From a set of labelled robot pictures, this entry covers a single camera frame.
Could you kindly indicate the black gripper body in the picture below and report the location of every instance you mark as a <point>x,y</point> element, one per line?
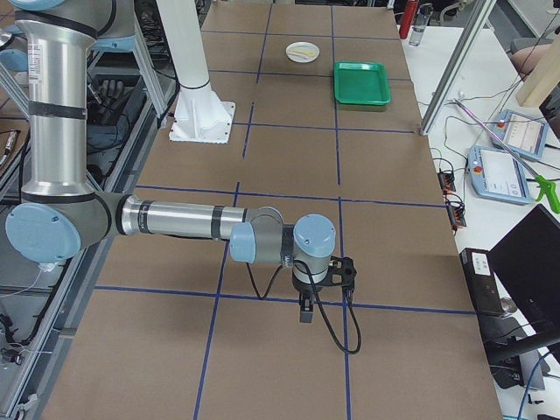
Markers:
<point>304,289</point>

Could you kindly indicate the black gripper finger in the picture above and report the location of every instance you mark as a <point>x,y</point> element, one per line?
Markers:
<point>305,309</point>

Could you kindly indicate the white round plate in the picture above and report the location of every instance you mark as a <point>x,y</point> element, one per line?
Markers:
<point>302,46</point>

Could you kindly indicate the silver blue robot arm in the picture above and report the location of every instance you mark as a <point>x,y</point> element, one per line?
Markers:
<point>61,214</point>

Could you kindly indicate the lower orange terminal block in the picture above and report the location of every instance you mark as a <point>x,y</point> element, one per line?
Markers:
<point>456,214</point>

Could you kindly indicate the orange terminal block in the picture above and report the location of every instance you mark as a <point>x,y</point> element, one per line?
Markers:
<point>456,214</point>
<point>446,180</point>

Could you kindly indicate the upper orange terminal block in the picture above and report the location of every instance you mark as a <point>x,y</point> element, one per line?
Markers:
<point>446,180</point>

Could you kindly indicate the black computer box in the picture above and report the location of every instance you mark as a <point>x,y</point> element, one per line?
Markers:
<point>480,281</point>

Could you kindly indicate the green plastic tray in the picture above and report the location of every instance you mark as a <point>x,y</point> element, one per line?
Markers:
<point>361,83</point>

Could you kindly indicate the lower teach pendant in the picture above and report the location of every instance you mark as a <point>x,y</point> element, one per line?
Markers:
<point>495,175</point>

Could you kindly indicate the teach pendant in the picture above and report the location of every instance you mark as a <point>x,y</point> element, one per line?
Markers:
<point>524,134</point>
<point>495,175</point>

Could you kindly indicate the black monitor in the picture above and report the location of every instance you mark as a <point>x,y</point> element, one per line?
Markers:
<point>526,261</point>

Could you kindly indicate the yellow plastic spoon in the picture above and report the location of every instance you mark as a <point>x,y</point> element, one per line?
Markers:
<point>303,54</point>

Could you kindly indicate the upper teach pendant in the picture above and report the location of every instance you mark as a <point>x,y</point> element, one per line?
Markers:
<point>524,134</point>

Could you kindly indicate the red bottle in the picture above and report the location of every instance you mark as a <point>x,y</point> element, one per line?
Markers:
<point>407,18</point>

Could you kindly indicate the clear water bottle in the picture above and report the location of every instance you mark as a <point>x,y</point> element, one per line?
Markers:
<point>422,20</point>

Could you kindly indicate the wooden beam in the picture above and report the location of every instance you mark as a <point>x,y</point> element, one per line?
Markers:
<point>538,66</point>

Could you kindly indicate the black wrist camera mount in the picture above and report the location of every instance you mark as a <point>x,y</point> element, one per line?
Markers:
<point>341,273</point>

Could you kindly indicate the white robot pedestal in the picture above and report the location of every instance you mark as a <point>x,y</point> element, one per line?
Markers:
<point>200,115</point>

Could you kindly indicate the green handled grabber tool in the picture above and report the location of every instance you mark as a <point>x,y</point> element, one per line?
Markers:
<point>547,187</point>

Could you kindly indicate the aluminium frame post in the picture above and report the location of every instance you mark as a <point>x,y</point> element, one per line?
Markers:
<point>466,41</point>

